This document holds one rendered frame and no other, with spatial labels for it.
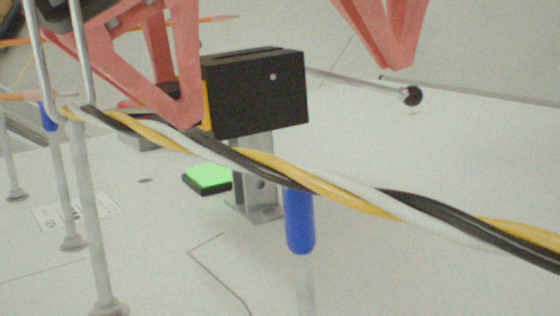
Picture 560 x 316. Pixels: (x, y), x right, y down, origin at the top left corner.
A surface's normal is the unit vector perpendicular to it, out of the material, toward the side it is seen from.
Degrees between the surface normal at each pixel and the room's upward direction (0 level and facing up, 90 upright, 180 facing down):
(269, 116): 86
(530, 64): 0
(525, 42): 0
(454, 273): 50
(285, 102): 86
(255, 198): 86
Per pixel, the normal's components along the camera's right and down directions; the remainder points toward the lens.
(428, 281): -0.09, -0.95
